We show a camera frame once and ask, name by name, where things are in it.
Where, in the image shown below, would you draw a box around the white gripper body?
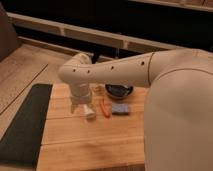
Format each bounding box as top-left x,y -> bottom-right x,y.
69,84 -> 92,105

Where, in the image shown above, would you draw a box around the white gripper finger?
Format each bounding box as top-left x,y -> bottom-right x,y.
70,105 -> 75,113

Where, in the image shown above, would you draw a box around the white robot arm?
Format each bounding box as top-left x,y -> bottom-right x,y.
59,48 -> 213,171

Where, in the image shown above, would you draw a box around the white plastic bottle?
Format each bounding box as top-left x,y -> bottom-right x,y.
83,104 -> 96,119

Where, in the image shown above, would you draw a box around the black bowl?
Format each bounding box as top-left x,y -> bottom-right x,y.
105,84 -> 134,99

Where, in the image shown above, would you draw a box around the dark green mat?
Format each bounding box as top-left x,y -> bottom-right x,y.
0,84 -> 52,167

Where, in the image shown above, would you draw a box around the black bracket on wall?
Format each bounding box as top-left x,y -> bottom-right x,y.
92,53 -> 100,64

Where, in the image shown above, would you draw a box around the white wall shelf rail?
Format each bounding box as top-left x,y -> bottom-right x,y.
7,12 -> 182,53

